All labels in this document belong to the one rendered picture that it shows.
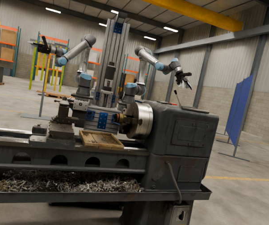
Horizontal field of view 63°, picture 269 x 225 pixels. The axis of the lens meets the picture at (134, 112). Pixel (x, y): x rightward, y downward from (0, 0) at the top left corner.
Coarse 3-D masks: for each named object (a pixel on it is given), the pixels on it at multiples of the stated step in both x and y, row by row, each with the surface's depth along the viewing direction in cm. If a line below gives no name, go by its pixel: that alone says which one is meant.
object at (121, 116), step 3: (114, 114) 180; (117, 114) 176; (120, 114) 177; (123, 114) 177; (114, 117) 180; (117, 117) 175; (120, 117) 175; (123, 117) 176; (114, 120) 179; (117, 120) 175; (120, 120) 175; (123, 120) 176; (120, 123) 178
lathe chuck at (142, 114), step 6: (132, 102) 186; (138, 102) 181; (132, 108) 184; (138, 108) 172; (144, 108) 174; (132, 114) 182; (138, 114) 171; (144, 114) 171; (144, 120) 170; (132, 126) 178; (138, 126) 169; (144, 126) 171; (132, 132) 177; (138, 132) 172; (144, 132) 173; (132, 138) 179; (138, 138) 179
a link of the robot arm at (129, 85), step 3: (126, 84) 237; (129, 84) 234; (132, 84) 234; (135, 84) 235; (126, 87) 236; (129, 87) 234; (132, 87) 234; (135, 87) 236; (138, 87) 241; (126, 90) 236; (129, 90) 234; (132, 90) 234; (135, 90) 237; (138, 90) 240; (126, 93) 236; (129, 93) 235; (132, 93) 235; (135, 93) 241
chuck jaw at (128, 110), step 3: (126, 105) 186; (129, 105) 187; (126, 108) 184; (129, 108) 185; (123, 111) 182; (126, 111) 183; (129, 111) 184; (126, 114) 181; (129, 114) 182; (132, 117) 187
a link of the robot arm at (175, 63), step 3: (171, 60) 218; (174, 60) 216; (177, 60) 216; (171, 63) 218; (174, 63) 215; (177, 63) 214; (171, 66) 218; (174, 66) 215; (177, 66) 213; (180, 66) 214
